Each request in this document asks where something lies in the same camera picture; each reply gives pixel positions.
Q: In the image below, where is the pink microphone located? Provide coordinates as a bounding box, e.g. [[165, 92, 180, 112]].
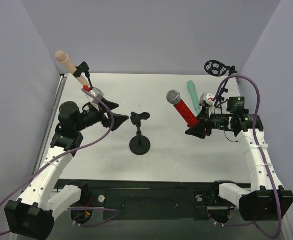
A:
[[54, 50, 89, 86]]

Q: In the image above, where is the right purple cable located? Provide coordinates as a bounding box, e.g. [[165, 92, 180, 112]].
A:
[[212, 74, 282, 238]]

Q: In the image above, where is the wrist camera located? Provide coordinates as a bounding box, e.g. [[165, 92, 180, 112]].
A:
[[83, 85, 104, 110], [199, 92, 216, 111]]

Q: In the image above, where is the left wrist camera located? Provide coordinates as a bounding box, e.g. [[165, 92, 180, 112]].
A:
[[83, 85, 104, 110]]

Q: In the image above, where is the purple cable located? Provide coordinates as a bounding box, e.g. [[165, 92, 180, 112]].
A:
[[212, 74, 282, 238], [0, 89, 124, 237]]

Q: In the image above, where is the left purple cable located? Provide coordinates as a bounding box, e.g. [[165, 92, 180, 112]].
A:
[[0, 89, 124, 237]]

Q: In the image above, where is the tripod shock mount stand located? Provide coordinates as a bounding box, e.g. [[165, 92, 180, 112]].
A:
[[204, 60, 238, 102]]

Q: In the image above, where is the red glitter microphone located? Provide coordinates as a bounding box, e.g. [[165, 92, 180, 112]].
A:
[[166, 90, 199, 128]]

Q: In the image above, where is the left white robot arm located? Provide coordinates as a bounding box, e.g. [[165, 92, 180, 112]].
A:
[[4, 99, 129, 240]]

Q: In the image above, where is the black mic stand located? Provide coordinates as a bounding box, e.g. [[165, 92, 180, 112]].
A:
[[129, 112, 151, 156], [73, 61, 93, 90]]

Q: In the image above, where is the teal microphone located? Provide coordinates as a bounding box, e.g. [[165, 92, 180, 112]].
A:
[[186, 80, 201, 115]]

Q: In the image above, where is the aluminium frame rail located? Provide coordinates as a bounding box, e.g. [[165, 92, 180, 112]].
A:
[[279, 196, 292, 217]]

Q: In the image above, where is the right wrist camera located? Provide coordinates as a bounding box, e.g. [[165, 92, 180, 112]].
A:
[[199, 92, 216, 111]]

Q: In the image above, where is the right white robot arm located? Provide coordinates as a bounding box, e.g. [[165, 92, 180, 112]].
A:
[[185, 94, 293, 222]]

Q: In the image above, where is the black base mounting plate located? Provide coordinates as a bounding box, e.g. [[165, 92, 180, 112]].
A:
[[54, 179, 236, 221]]

